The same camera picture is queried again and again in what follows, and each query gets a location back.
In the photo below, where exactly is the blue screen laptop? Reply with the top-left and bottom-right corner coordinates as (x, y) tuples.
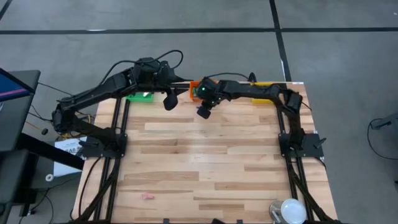
(0, 67), (35, 102)

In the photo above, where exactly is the green plastic basket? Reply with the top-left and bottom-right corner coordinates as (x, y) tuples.
(126, 92), (155, 103)

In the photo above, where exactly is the clear metal cup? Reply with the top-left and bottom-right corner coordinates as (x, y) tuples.
(269, 200), (285, 224)

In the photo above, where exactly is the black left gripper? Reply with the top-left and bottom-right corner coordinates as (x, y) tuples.
(135, 57), (179, 111)

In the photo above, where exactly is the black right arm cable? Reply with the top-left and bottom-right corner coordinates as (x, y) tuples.
(203, 72), (259, 82)

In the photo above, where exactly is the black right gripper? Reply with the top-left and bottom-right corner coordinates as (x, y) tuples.
(197, 96), (220, 120)

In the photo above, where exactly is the orange plastic basket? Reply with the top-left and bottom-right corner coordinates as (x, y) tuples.
(189, 80), (201, 103)

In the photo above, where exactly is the white dome lamp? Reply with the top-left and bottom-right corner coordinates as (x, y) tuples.
(281, 198), (308, 224)

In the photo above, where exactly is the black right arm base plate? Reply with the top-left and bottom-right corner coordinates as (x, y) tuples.
(279, 133), (325, 159)

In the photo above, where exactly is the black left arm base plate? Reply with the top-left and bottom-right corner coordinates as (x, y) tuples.
(81, 134), (128, 159)

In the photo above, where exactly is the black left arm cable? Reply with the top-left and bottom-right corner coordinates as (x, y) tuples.
(99, 49), (184, 85)

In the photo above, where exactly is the black aluminium table frame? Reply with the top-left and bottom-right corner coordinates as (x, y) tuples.
(73, 76), (341, 224)

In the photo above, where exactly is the black side desk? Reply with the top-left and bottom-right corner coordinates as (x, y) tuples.
(0, 70), (85, 224)

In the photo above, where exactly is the white printed paper sheet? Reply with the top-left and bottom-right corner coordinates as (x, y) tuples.
(53, 136), (88, 177)

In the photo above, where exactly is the grey stand foot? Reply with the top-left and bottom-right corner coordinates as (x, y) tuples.
(369, 111), (398, 131)

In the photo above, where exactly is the yellow plastic basket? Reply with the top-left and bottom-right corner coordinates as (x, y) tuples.
(250, 81), (276, 105)

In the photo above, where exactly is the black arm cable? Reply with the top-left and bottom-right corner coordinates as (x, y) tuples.
(203, 72), (259, 82)
(99, 49), (184, 85)

